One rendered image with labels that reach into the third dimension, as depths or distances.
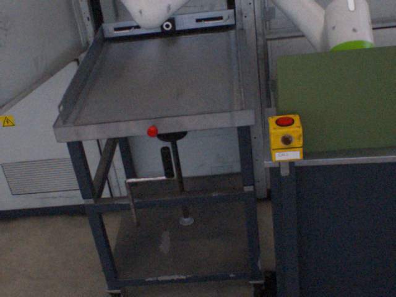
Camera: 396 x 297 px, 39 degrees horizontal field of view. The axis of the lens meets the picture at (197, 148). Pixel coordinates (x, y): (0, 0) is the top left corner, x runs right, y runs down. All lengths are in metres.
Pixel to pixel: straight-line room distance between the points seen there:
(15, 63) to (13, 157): 0.76
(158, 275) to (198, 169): 0.66
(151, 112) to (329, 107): 0.54
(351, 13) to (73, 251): 1.59
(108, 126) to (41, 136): 0.91
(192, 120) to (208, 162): 0.90
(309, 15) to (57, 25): 0.95
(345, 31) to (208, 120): 0.47
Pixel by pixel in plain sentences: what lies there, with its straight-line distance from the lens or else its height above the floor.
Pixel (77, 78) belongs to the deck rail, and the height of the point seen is 0.90.
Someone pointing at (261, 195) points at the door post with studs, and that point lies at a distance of 2.67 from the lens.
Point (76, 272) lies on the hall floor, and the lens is 2.48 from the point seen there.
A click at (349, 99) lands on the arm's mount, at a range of 1.54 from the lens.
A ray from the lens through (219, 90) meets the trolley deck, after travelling 1.79.
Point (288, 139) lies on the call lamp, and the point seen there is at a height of 0.88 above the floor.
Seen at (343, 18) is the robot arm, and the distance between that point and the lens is 1.68.
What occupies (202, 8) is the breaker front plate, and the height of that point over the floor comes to 0.94.
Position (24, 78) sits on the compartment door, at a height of 0.89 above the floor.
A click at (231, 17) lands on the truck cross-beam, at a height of 0.89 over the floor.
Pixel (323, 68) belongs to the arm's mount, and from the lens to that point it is 1.49.
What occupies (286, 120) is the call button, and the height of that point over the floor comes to 0.91.
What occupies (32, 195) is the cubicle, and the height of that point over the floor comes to 0.14.
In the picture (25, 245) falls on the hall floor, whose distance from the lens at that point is 2.72.
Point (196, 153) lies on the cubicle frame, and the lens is 2.53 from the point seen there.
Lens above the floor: 1.62
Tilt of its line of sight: 31 degrees down
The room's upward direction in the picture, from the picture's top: 8 degrees counter-clockwise
